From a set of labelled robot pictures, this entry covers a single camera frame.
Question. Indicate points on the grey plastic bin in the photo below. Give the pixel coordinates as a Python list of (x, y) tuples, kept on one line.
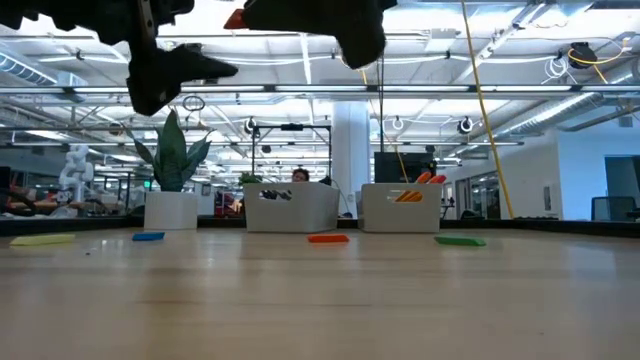
[(300, 215), (380, 215)]

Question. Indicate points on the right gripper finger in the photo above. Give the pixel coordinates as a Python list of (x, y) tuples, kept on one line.
[(290, 17)]

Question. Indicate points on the small green plant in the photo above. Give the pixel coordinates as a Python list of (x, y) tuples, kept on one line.
[(250, 178)]

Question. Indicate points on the white column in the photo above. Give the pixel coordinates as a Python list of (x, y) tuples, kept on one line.
[(350, 150)]

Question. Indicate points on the person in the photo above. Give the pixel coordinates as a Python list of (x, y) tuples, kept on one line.
[(300, 176)]

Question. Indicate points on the blue eraser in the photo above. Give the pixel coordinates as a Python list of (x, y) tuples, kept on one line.
[(148, 236)]

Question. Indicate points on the green eraser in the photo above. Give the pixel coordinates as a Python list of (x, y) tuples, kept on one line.
[(460, 241)]

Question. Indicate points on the red black equipment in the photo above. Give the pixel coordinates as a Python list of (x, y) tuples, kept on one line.
[(227, 205)]

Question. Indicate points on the yellow eraser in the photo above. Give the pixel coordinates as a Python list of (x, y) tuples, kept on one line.
[(42, 239)]

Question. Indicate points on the ceiling light bar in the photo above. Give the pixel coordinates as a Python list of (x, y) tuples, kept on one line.
[(320, 88)]

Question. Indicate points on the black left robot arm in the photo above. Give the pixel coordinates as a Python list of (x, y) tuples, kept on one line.
[(75, 15)]

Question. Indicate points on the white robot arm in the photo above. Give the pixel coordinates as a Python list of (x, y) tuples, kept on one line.
[(75, 172)]

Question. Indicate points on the snake plant in white pot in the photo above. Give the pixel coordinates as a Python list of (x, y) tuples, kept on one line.
[(170, 210)]

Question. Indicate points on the black rig frame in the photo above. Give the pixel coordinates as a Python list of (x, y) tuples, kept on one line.
[(291, 127)]

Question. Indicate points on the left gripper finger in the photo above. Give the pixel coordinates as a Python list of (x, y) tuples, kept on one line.
[(200, 62)]

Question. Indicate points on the silver ventilation duct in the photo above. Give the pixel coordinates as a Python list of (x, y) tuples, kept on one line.
[(575, 107)]

